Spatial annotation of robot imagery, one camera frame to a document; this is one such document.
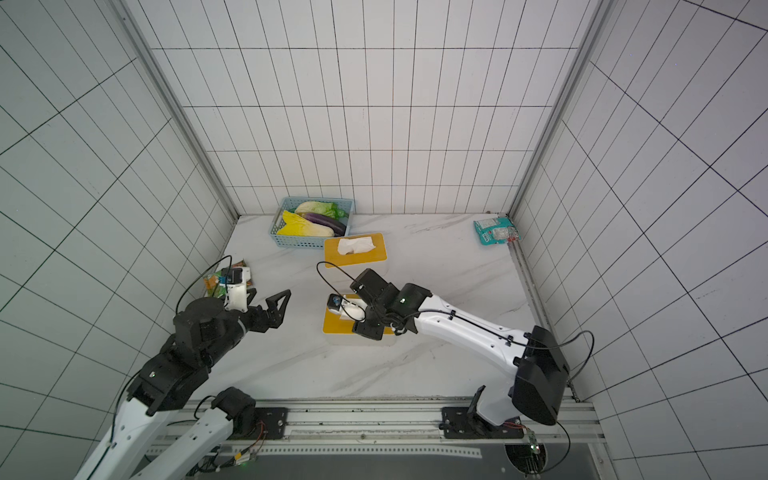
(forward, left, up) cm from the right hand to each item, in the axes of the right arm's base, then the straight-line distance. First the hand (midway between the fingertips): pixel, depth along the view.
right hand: (351, 320), depth 76 cm
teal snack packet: (+44, -47, -12) cm, 66 cm away
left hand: (0, +19, +10) cm, 21 cm away
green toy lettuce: (+46, +16, -5) cm, 49 cm away
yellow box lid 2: (0, +5, -4) cm, 6 cm away
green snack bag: (+13, +49, -10) cm, 52 cm away
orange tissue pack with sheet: (+26, -2, -2) cm, 26 cm away
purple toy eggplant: (+41, +13, -9) cm, 44 cm away
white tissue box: (-7, -2, +6) cm, 9 cm away
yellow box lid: (+22, +9, -6) cm, 24 cm away
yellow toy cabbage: (+37, +27, -6) cm, 47 cm away
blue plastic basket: (+33, +23, -9) cm, 42 cm away
